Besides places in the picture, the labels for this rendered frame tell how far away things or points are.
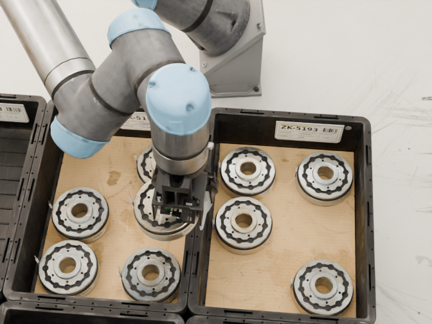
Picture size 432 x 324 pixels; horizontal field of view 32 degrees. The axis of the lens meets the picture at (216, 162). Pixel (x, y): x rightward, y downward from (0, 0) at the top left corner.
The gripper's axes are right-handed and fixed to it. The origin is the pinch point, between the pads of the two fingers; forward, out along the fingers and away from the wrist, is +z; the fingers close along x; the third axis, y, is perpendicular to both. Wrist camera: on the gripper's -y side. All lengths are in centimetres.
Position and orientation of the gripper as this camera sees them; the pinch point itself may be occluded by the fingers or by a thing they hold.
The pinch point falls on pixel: (186, 206)
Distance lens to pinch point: 119.1
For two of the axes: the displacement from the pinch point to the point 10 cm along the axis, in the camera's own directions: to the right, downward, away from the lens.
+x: 9.9, 1.3, -0.5
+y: -1.4, 8.6, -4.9
